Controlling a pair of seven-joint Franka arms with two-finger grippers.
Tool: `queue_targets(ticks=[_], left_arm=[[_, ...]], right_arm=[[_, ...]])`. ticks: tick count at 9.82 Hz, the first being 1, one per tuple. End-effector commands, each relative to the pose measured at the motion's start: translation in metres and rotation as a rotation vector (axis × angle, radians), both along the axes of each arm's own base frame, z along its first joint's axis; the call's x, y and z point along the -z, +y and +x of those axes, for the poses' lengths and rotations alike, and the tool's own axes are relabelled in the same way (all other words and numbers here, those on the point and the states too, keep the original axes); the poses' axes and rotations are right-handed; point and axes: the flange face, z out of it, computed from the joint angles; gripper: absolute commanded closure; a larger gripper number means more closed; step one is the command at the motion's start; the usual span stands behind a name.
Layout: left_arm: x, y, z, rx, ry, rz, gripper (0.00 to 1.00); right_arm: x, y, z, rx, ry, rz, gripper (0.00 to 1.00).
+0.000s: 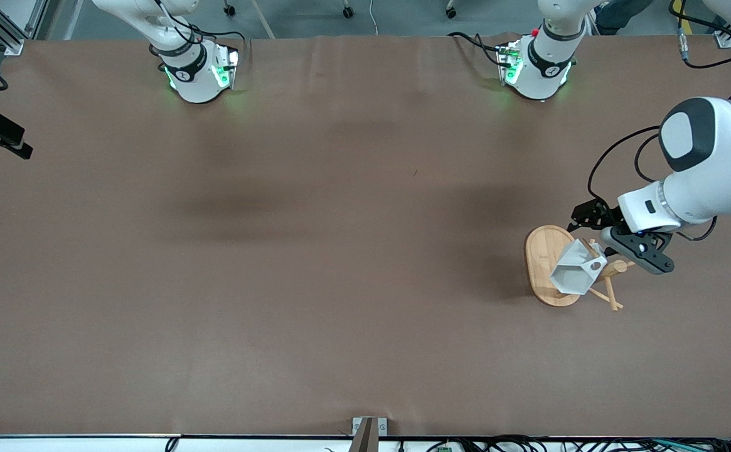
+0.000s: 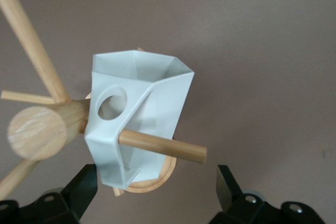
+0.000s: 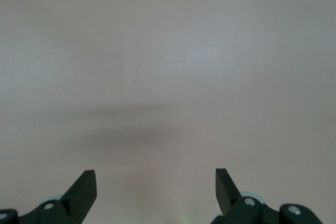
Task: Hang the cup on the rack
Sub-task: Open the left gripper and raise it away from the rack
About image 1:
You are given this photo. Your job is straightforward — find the white faceted cup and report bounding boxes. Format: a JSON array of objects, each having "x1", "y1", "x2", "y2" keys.
[{"x1": 549, "y1": 239, "x2": 609, "y2": 296}]

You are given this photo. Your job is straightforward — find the dark blue trouser leg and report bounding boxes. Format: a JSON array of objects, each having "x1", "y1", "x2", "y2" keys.
[{"x1": 594, "y1": 0, "x2": 654, "y2": 35}]

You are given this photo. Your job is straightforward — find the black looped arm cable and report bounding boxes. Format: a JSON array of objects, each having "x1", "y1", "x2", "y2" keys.
[{"x1": 587, "y1": 124, "x2": 662, "y2": 202}]

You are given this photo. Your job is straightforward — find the black base cable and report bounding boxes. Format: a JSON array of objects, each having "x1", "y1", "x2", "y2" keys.
[
  {"x1": 155, "y1": 0, "x2": 247, "y2": 70},
  {"x1": 448, "y1": 30, "x2": 507, "y2": 67}
]

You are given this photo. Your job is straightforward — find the wooden cup rack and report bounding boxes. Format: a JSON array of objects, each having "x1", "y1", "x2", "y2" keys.
[{"x1": 524, "y1": 225, "x2": 637, "y2": 313}]

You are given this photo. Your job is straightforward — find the black left base cable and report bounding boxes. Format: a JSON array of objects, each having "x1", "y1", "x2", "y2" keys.
[{"x1": 448, "y1": 30, "x2": 507, "y2": 67}]

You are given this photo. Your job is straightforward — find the black right base cable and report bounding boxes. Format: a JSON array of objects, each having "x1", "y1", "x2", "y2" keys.
[{"x1": 155, "y1": 0, "x2": 247, "y2": 70}]

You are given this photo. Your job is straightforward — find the aluminium post with bracket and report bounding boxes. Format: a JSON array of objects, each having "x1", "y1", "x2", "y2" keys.
[{"x1": 351, "y1": 417, "x2": 388, "y2": 452}]

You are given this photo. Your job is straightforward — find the aluminium frame extrusion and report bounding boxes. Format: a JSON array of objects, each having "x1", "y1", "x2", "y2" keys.
[{"x1": 0, "y1": 0, "x2": 52, "y2": 57}]

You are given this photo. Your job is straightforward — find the black cable with silver plug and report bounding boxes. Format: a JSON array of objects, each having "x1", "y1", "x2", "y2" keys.
[{"x1": 668, "y1": 0, "x2": 731, "y2": 101}]

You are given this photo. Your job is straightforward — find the tangled black cables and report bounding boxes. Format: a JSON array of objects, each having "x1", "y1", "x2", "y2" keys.
[{"x1": 397, "y1": 434, "x2": 731, "y2": 452}]

